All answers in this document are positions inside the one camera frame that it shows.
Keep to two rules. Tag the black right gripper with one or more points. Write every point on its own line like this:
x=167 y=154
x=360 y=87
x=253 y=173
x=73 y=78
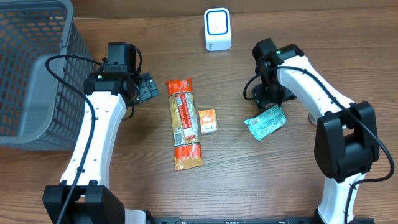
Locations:
x=268 y=96

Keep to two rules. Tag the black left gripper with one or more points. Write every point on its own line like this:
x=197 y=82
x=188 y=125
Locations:
x=148 y=89

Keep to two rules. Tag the teal wet wipes pack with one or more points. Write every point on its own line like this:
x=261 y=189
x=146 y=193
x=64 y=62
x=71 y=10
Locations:
x=266 y=123

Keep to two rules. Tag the green lidded can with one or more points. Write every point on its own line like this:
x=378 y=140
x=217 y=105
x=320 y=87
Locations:
x=312 y=119

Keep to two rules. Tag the small orange snack box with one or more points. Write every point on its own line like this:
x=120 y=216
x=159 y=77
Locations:
x=208 y=121

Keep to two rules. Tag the long orange noodle packet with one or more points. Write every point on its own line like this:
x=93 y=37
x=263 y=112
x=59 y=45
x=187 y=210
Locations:
x=185 y=130

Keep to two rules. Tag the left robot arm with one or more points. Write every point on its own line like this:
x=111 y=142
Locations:
x=83 y=194

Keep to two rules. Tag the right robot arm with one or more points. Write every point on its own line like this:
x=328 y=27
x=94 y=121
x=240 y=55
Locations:
x=346 y=135

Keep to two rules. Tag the white barcode scanner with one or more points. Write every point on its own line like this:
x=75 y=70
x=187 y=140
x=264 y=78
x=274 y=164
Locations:
x=217 y=26

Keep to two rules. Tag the grey plastic shopping basket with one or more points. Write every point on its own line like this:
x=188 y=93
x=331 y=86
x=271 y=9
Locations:
x=39 y=39

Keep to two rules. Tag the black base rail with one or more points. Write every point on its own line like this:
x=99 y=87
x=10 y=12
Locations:
x=287 y=220

